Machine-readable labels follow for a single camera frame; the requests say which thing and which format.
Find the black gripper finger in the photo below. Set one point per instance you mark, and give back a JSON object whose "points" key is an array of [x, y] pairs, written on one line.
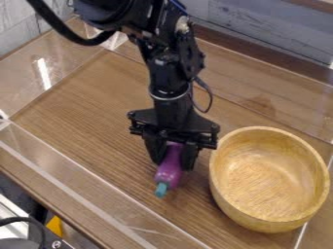
{"points": [[155, 146], [188, 155]]}

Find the brown wooden bowl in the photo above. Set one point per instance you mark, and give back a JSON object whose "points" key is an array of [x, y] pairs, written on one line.
{"points": [[268, 179]]}

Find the clear acrylic corner bracket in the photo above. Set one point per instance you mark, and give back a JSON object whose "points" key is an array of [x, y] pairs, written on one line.
{"points": [[116, 40]]}

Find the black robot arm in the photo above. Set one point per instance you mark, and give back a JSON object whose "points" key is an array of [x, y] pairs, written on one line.
{"points": [[157, 26]]}

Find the clear acrylic tray wall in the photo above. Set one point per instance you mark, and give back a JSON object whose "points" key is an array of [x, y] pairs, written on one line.
{"points": [[66, 151]]}

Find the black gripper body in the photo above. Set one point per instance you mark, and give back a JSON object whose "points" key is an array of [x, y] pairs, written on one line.
{"points": [[195, 129]]}

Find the purple toy eggplant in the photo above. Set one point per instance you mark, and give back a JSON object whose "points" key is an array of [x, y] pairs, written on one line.
{"points": [[168, 173]]}

